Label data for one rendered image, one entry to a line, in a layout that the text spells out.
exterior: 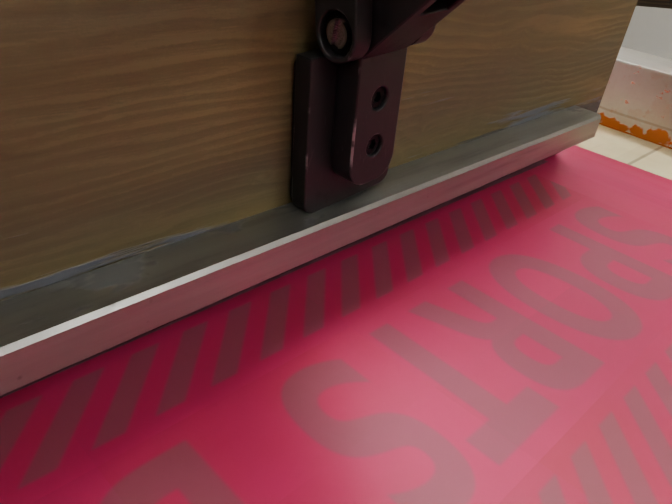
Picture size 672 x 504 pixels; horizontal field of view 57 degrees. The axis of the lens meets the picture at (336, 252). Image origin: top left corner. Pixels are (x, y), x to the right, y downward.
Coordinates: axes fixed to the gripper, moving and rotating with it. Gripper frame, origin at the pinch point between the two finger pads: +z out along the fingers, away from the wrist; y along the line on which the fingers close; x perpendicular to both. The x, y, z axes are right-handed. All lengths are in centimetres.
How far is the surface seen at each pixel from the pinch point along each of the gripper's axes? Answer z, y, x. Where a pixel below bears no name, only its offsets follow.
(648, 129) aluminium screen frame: 6.8, 2.0, 24.7
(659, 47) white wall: 46, -51, 197
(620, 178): 6.9, 3.5, 17.8
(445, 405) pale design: 5.4, 6.9, -1.0
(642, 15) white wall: 39, -59, 198
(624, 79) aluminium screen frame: 4.7, -0.2, 24.9
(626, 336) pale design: 5.9, 8.7, 5.7
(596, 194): 6.7, 3.6, 14.9
